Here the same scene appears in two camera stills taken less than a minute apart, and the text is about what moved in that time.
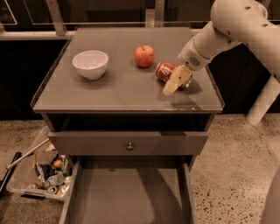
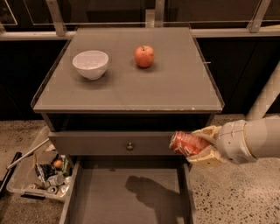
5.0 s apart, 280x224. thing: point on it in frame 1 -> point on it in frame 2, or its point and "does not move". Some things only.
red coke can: (164, 70) -> (185, 143)
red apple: (143, 55) does not move
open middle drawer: (130, 190) does not move
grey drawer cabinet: (102, 102) does not move
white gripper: (191, 57) -> (232, 141)
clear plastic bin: (43, 173) does not move
